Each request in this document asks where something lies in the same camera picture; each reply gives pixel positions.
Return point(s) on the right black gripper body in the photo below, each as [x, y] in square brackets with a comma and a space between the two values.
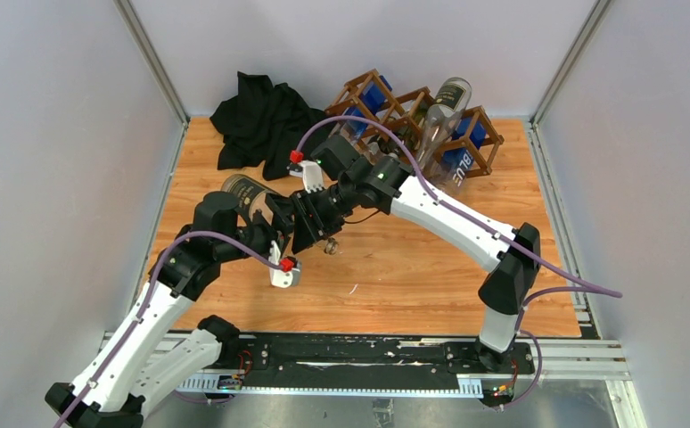
[326, 208]

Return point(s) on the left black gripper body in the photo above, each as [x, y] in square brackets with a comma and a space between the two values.
[281, 226]

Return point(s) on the clear bottle with dark label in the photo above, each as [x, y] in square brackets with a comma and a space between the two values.
[247, 189]

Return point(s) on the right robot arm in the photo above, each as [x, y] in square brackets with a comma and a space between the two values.
[339, 178]

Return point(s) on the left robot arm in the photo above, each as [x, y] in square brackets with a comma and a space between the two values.
[120, 388]

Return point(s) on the brown wooden wine rack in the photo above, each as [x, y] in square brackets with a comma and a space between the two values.
[404, 115]

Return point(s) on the blue bottle left in rack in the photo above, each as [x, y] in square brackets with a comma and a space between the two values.
[358, 94]

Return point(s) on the blue bottle in rack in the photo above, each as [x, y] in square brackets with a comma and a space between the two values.
[454, 164]
[358, 94]

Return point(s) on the blue bottle right in rack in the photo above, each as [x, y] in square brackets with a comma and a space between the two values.
[454, 164]

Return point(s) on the black crumpled cloth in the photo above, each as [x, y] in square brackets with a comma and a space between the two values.
[261, 125]

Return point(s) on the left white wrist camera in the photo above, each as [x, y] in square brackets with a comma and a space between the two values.
[287, 271]

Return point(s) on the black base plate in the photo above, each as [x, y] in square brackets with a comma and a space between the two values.
[365, 363]

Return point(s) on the aluminium frame rail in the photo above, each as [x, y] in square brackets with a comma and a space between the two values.
[575, 360]

